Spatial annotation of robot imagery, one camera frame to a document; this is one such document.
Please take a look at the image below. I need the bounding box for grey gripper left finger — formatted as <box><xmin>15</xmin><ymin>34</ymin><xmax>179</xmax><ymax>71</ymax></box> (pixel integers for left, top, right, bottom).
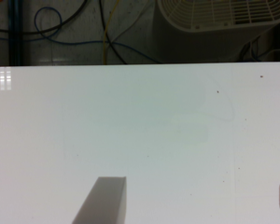
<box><xmin>72</xmin><ymin>177</ymin><xmax>127</xmax><ymax>224</ymax></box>

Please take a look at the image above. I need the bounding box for white fan heater appliance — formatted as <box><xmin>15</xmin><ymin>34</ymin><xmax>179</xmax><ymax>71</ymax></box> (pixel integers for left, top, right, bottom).
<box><xmin>147</xmin><ymin>0</ymin><xmax>280</xmax><ymax>63</ymax></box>

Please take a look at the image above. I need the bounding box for blue floor cable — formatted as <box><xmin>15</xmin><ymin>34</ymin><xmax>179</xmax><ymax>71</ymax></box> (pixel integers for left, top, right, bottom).
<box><xmin>0</xmin><ymin>7</ymin><xmax>162</xmax><ymax>64</ymax></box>

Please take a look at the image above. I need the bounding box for yellow floor cable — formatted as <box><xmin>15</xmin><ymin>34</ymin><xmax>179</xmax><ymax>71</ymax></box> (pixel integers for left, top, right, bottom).
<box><xmin>102</xmin><ymin>0</ymin><xmax>120</xmax><ymax>65</ymax></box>

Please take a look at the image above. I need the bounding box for black floor cable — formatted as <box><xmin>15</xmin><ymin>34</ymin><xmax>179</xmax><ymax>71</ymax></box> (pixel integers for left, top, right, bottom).
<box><xmin>0</xmin><ymin>0</ymin><xmax>129</xmax><ymax>65</ymax></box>

